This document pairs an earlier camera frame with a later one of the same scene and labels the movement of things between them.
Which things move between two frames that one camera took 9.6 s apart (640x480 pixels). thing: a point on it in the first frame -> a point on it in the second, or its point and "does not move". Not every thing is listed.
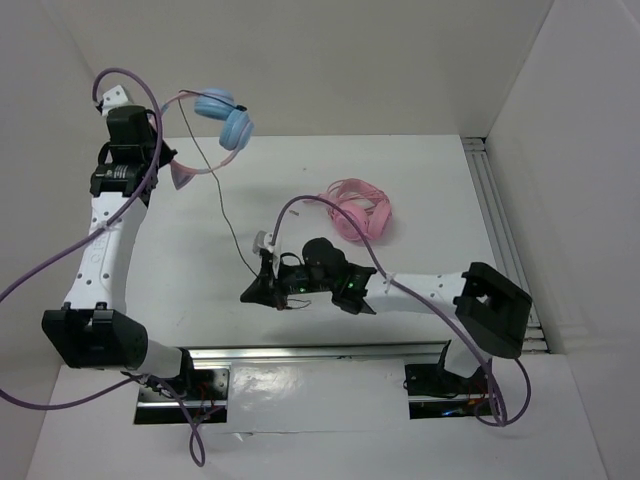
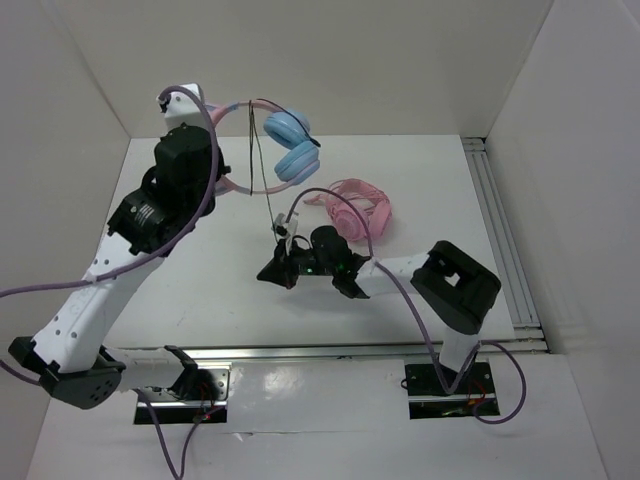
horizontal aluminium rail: x=221 y=358 does not move
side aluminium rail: x=500 y=235 does not move
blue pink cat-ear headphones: x=235 y=134 -> x=297 y=157
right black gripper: x=269 y=288 -> x=280 y=269
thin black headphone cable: x=185 y=92 -> x=253 y=133
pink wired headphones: x=370 y=208 does not move
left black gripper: x=165 y=154 -> x=221 y=166
